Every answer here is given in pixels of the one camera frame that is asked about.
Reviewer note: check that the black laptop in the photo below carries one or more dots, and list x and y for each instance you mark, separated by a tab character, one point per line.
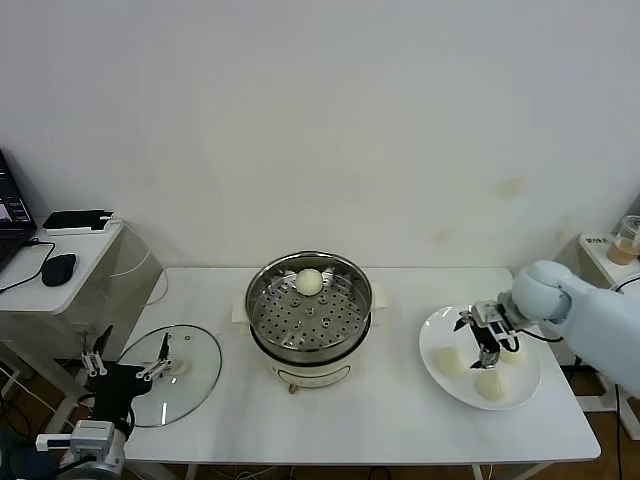
10	215

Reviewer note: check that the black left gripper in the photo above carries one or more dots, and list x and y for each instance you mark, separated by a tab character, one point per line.
116	385

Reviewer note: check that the black computer mouse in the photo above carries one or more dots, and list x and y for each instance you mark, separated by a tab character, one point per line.
59	269

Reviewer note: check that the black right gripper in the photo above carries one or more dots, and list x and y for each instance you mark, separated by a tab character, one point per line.
485	337

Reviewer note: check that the white round plate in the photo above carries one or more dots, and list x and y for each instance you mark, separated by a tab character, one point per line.
450	320

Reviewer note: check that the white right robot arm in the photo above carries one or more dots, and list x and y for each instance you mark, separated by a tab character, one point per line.
600	320

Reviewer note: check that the perforated steel steamer basket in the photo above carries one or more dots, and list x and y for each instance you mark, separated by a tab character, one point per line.
280	315

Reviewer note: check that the white electric cooker pot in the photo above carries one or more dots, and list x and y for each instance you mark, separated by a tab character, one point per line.
310	372

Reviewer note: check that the glass pot lid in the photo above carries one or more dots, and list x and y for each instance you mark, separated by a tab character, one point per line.
200	360

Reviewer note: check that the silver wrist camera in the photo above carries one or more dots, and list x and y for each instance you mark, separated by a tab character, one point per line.
487	312
92	436

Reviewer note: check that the white steamed baozi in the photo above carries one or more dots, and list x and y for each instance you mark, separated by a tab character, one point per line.
515	355
450	361
492	386
309	281

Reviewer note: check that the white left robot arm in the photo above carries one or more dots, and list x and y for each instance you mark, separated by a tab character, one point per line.
107	465

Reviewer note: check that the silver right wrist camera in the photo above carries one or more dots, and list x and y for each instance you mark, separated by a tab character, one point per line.
487	312

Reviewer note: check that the black and white flat device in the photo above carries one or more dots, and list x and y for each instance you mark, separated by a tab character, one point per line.
75	219

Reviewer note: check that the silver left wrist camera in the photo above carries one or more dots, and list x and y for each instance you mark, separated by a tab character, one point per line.
92	436

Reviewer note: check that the plastic cup of milk tea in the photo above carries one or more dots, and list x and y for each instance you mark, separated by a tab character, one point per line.
622	247

